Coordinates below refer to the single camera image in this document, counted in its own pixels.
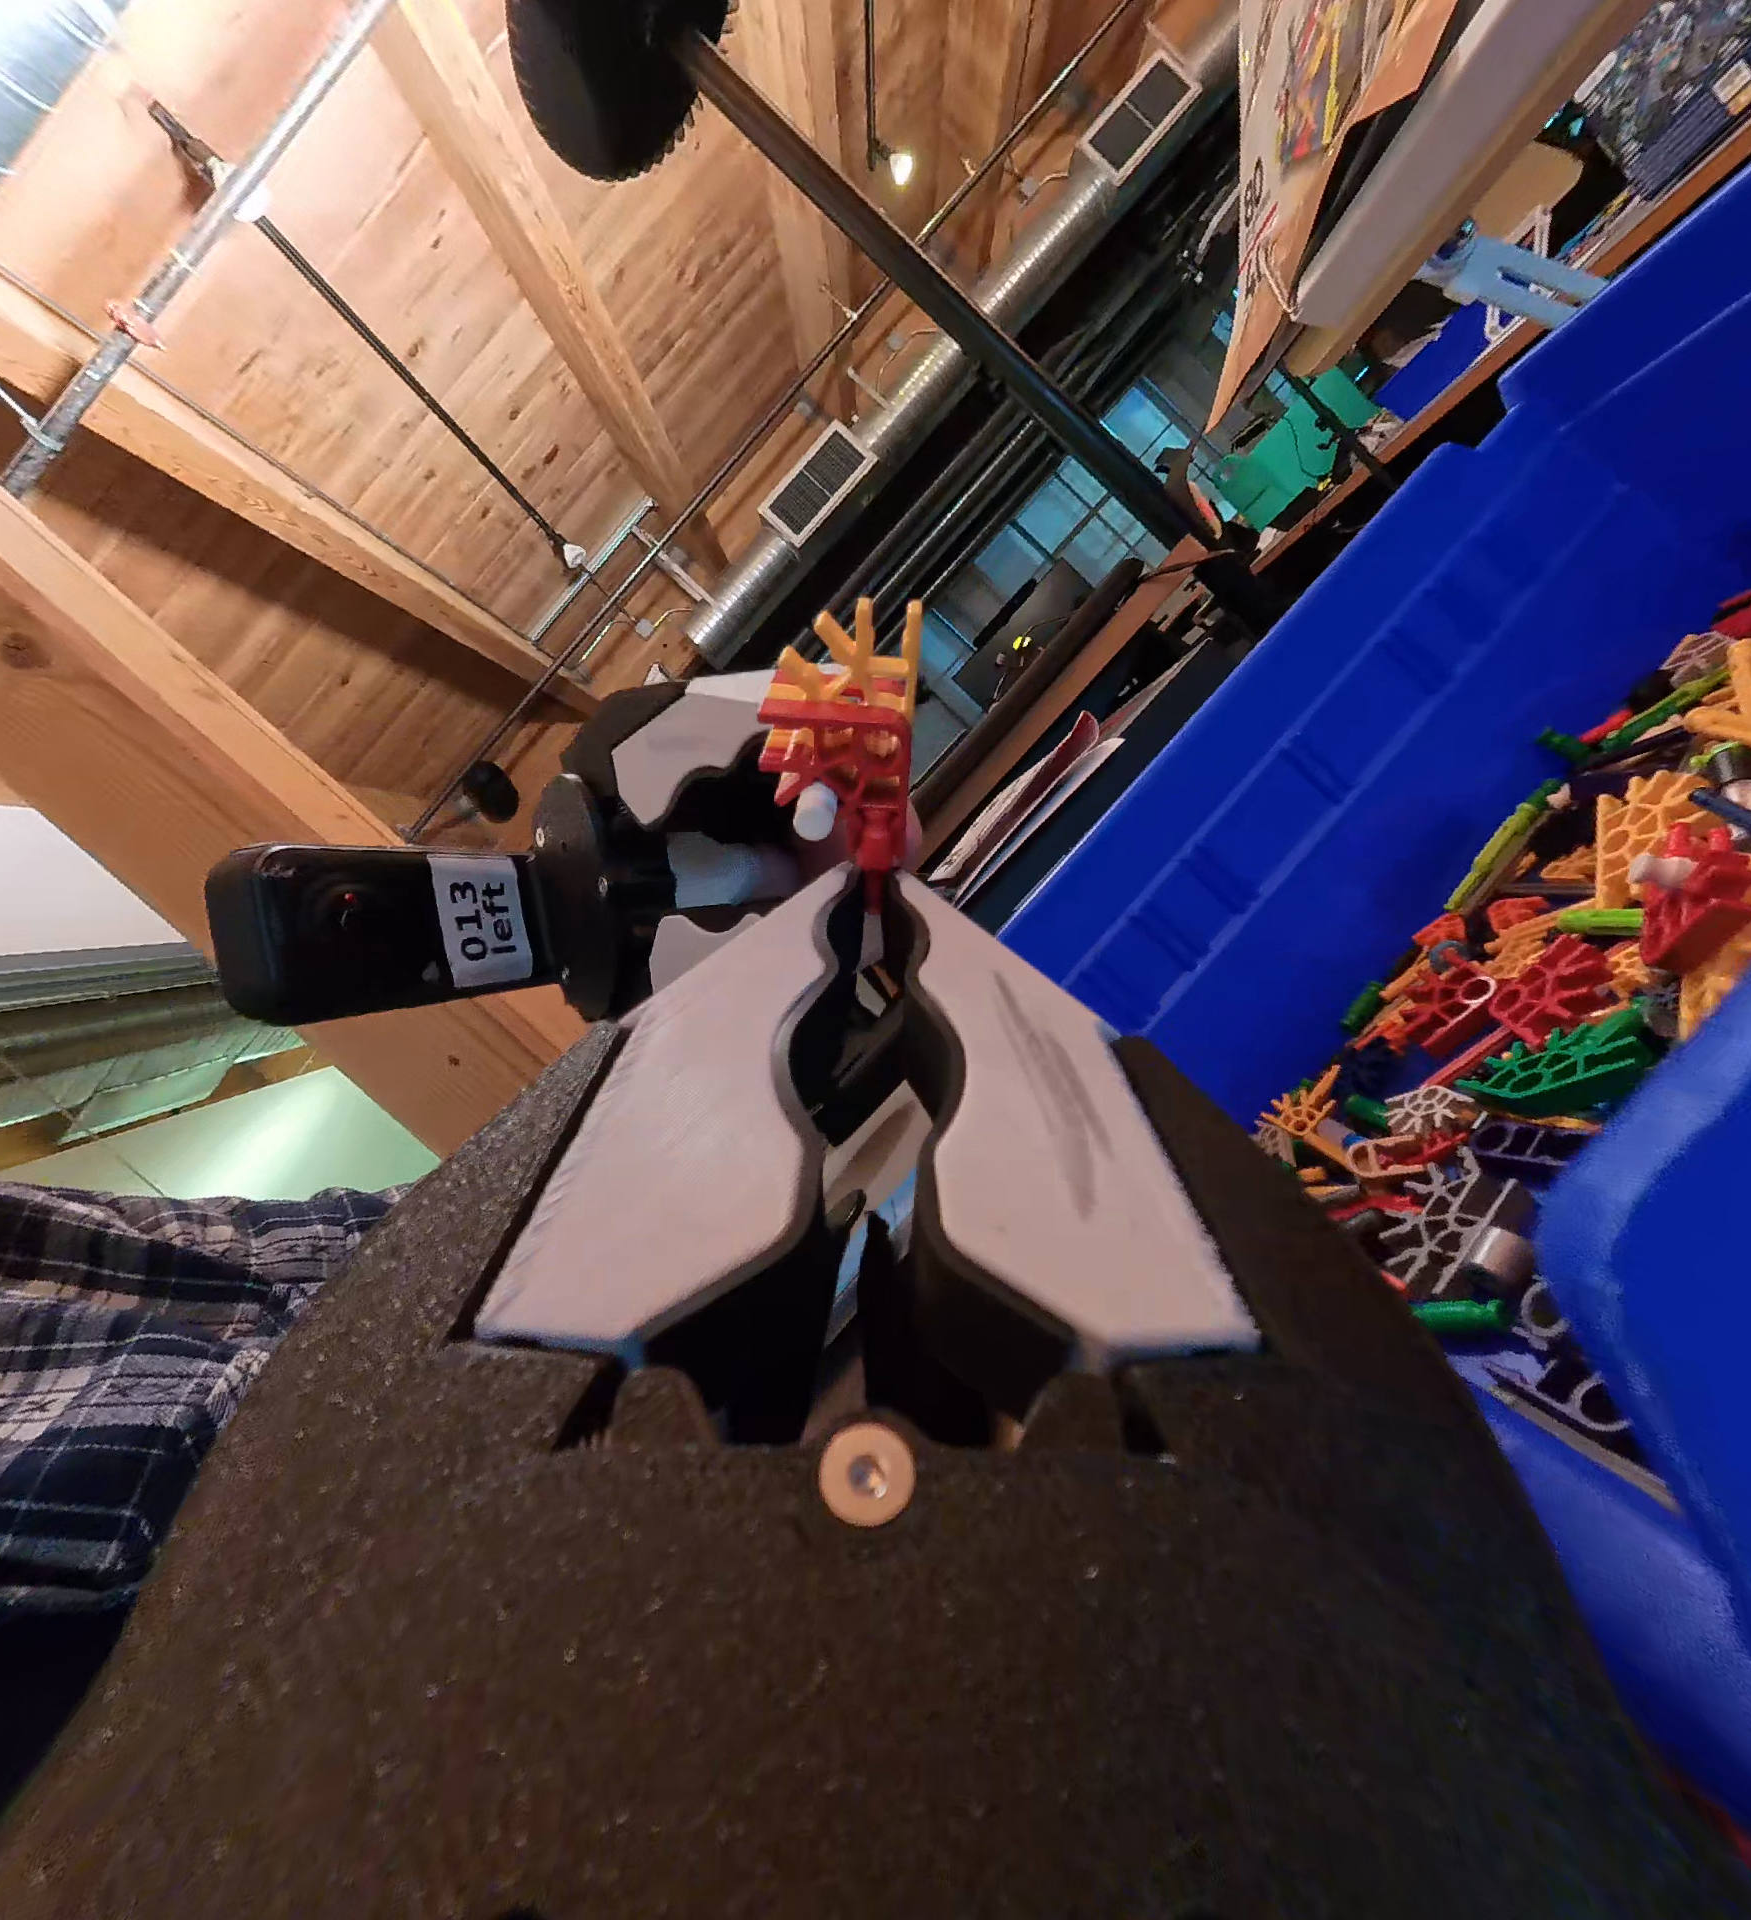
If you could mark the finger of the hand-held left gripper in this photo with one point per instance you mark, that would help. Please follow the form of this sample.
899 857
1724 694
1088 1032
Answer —
665 751
689 960

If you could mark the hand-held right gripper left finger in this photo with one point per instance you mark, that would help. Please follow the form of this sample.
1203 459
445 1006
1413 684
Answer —
665 1171

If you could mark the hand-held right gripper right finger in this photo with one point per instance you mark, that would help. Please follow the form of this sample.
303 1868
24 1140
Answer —
1070 1184

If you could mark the short white toy rod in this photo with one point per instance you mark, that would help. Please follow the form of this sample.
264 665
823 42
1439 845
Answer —
811 818

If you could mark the red yellow toy connector assembly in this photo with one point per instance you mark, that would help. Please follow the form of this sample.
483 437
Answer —
846 751

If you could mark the pile of colourful toy pieces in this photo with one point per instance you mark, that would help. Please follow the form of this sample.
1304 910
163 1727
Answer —
1566 991

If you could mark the blue plastic bin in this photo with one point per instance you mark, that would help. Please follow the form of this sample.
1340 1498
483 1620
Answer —
1340 721

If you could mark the white air vent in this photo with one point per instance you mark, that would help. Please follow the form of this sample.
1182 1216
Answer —
816 480
1139 113

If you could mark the black ceiling rod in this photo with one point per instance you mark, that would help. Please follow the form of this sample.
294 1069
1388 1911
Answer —
410 390

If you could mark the ceiling spot lamp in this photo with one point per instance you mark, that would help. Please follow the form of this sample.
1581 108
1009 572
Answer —
899 165

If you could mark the black pole with round disc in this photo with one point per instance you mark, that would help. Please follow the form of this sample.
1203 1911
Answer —
620 90

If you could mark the grey ceiling pipe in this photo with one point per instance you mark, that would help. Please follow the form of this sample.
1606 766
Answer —
200 224

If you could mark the clear toy parts bag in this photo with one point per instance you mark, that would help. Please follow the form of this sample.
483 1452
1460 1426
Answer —
1295 136

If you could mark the dark blue printed box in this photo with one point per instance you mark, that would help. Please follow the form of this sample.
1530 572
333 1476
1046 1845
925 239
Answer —
1671 90

